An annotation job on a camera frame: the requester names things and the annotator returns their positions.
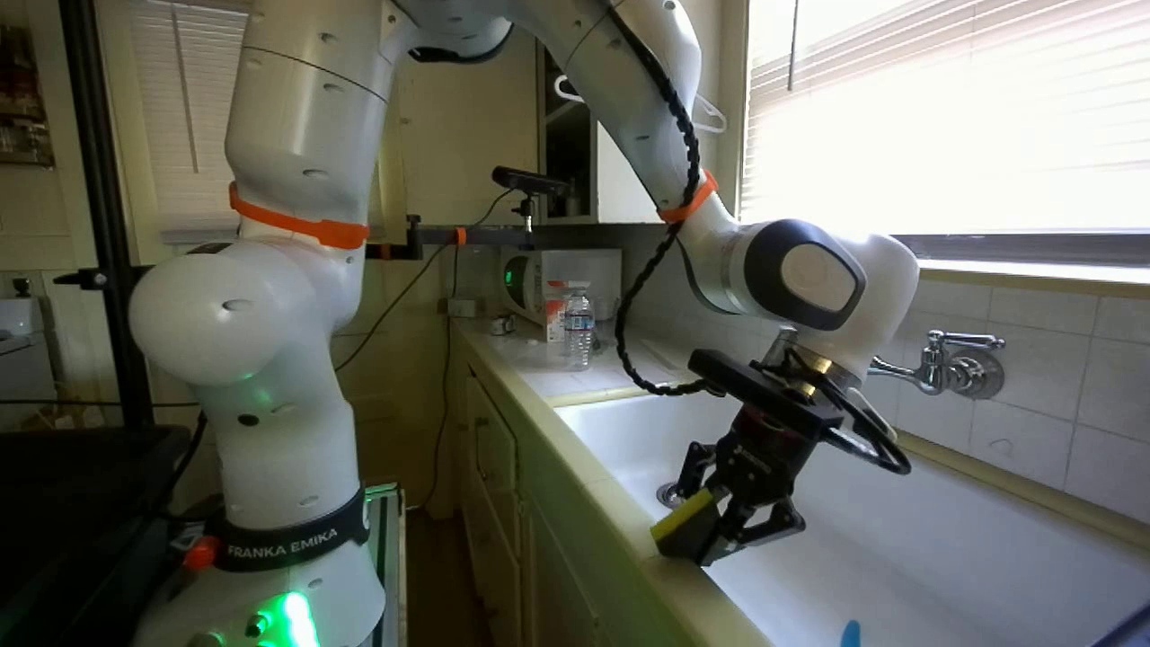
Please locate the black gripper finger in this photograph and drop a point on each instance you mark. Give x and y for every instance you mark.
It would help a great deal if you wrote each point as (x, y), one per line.
(758, 524)
(691, 478)

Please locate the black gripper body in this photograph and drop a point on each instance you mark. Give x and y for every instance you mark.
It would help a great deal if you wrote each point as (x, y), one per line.
(758, 451)

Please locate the yellow green scrub sponge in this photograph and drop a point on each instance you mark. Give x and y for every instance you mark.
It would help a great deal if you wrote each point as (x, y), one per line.
(684, 522)

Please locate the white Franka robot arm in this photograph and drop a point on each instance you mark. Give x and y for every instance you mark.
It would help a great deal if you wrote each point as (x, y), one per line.
(301, 300)

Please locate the white sink basin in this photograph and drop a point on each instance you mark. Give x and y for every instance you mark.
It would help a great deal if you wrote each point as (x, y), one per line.
(910, 552)

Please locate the blue plastic knife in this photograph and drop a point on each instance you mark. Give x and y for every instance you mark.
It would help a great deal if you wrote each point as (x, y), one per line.
(849, 632)

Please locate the cream base cabinet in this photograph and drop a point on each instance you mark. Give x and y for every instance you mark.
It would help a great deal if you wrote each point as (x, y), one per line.
(515, 524)

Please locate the clear water bottle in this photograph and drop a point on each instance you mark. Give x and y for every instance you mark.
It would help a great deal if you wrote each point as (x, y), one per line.
(580, 324)

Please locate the bottle with red label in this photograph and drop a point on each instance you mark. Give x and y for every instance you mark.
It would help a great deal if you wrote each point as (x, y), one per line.
(553, 315)

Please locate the black rod with orange clamps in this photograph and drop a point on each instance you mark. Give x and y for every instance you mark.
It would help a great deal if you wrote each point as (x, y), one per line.
(478, 234)

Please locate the white window blinds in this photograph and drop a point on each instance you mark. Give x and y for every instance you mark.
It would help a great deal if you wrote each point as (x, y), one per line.
(957, 110)

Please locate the black side table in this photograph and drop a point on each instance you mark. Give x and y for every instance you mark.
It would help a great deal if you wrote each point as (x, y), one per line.
(72, 524)

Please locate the black vertical pole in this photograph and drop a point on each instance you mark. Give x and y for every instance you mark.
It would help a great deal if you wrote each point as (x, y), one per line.
(108, 215)

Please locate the chrome wall faucet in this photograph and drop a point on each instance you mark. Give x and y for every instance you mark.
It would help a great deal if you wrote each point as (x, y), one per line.
(957, 363)

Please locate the black camera on stand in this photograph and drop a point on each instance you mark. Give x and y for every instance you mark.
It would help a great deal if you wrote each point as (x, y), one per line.
(531, 182)

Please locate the framed wall picture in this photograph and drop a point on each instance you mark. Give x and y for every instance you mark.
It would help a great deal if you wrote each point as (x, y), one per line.
(23, 94)

